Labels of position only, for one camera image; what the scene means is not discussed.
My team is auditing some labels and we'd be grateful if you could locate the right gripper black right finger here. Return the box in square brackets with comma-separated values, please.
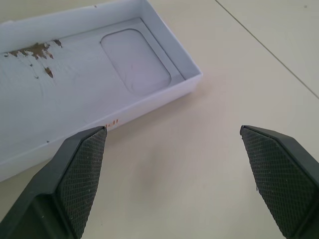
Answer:
[239, 124, 319, 239]

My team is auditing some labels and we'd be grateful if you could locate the white cardboard box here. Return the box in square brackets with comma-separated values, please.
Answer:
[0, 0, 204, 183]

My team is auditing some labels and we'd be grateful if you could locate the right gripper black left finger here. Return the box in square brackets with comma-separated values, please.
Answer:
[0, 125, 108, 239]

